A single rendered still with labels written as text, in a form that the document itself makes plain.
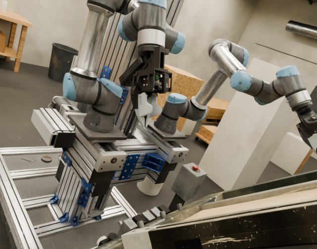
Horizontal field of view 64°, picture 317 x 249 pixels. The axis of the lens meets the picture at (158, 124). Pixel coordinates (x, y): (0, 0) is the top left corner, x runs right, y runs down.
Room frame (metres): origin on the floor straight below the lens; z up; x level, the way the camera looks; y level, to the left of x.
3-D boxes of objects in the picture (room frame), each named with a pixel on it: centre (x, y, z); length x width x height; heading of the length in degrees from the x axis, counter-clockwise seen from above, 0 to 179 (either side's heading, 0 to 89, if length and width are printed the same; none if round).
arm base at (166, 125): (1.54, -0.04, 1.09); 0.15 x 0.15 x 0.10
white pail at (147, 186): (2.48, -0.17, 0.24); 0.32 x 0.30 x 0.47; 140
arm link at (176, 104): (1.54, -0.05, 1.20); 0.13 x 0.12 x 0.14; 113
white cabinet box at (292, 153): (5.49, -2.96, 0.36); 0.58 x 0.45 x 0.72; 50
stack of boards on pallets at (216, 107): (7.55, -1.43, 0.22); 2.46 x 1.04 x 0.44; 140
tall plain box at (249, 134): (3.67, -1.31, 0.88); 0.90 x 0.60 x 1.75; 140
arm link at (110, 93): (1.15, 0.28, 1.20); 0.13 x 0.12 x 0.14; 126
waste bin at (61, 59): (4.89, 2.24, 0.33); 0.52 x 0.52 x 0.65
